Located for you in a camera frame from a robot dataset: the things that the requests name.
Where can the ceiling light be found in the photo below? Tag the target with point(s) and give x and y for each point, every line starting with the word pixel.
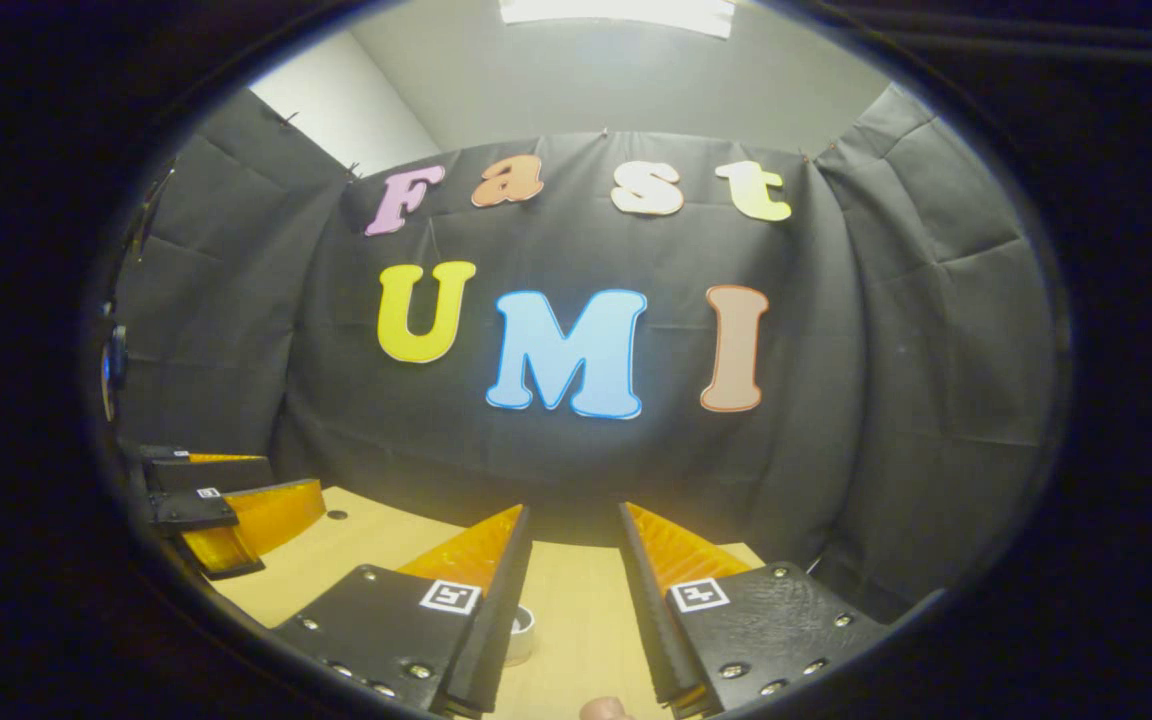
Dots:
pixel 616 15

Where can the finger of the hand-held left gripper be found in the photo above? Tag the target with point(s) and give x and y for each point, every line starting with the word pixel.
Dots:
pixel 216 475
pixel 266 520

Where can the black backdrop cloth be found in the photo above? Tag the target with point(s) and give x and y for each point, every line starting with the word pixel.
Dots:
pixel 836 450

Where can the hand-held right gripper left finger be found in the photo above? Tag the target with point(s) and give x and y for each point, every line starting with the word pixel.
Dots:
pixel 496 630

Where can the wooden desktop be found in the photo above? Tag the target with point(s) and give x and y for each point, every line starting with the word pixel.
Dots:
pixel 576 600

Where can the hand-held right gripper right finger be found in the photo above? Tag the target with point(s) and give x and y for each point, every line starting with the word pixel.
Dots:
pixel 656 620

